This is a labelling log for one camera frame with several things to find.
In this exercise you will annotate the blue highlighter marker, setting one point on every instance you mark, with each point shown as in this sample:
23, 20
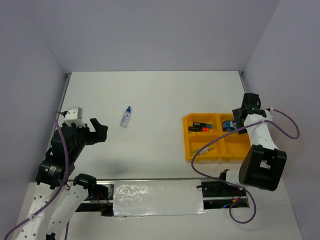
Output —
202, 125

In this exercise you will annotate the clear blue spray bottle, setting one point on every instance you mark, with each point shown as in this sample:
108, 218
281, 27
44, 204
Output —
126, 117

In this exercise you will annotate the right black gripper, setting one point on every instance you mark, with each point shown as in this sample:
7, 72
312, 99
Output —
236, 113

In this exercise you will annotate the silver foil covered plate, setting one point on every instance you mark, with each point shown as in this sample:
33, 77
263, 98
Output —
157, 198

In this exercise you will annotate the green gel pen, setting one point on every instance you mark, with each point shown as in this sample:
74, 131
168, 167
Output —
204, 151

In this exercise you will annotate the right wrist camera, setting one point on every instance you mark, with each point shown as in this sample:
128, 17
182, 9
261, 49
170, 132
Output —
269, 116

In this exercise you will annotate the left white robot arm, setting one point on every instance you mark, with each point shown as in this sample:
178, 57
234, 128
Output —
46, 219

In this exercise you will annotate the orange highlighter marker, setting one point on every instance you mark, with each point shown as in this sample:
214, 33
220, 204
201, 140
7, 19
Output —
197, 129

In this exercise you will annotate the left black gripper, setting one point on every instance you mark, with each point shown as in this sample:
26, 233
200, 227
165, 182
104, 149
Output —
101, 130

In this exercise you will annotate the yellow divided storage tray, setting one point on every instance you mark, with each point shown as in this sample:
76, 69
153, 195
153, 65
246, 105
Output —
233, 147

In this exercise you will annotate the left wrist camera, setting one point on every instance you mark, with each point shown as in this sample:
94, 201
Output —
74, 115

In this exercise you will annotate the blue lidded round jar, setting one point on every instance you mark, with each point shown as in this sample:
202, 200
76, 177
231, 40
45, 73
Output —
228, 126

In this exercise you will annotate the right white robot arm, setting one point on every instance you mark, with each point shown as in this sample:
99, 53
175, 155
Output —
263, 163

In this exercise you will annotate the clear blue gel pen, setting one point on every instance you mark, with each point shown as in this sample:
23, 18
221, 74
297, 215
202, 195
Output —
194, 152

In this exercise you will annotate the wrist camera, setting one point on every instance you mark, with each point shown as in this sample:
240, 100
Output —
269, 116
74, 115

